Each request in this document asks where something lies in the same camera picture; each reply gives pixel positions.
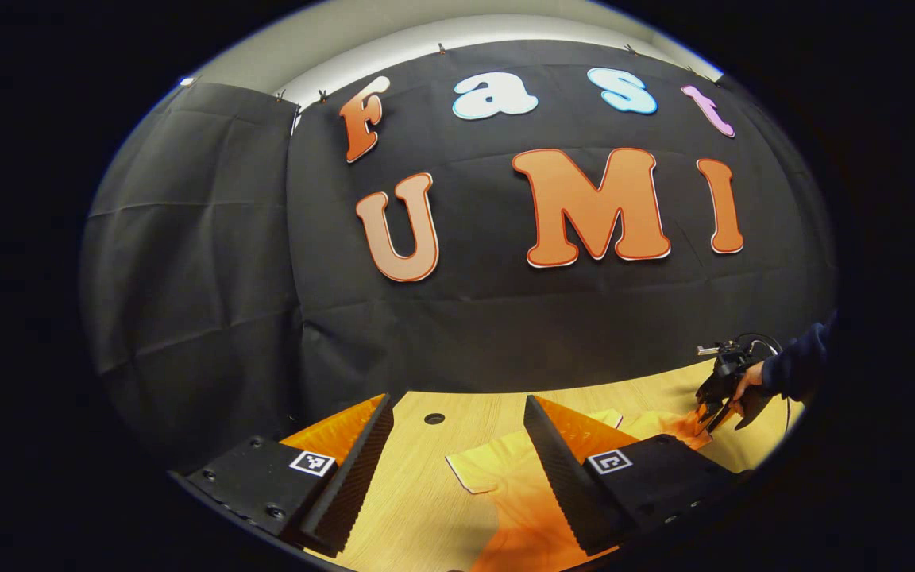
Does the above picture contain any black backdrop cloth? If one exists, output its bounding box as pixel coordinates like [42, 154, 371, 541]
[80, 40, 838, 477]

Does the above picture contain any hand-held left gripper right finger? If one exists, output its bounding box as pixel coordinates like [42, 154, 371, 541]
[523, 394, 752, 557]

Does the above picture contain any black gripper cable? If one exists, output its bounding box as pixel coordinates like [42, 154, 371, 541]
[739, 333, 793, 436]

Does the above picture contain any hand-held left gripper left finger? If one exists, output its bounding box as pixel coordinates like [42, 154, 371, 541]
[172, 392, 395, 558]

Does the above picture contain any orange T-shirt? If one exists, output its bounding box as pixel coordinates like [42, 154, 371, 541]
[446, 407, 716, 572]

